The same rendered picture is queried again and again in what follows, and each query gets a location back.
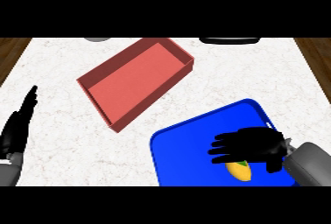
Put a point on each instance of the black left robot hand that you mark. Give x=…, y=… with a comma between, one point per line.
x=17, y=128

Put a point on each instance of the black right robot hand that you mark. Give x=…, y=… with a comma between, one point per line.
x=254, y=144

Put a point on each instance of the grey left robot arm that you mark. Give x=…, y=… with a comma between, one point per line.
x=8, y=169

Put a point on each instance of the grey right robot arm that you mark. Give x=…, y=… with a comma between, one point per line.
x=308, y=164

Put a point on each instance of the yellow lemon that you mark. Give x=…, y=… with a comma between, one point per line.
x=240, y=171

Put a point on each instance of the blue tray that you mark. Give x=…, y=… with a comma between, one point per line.
x=189, y=151

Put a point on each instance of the red open box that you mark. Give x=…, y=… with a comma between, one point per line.
x=136, y=83

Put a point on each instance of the grey round object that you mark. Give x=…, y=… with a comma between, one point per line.
x=98, y=39

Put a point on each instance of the black flat appliance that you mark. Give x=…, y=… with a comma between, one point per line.
x=229, y=40

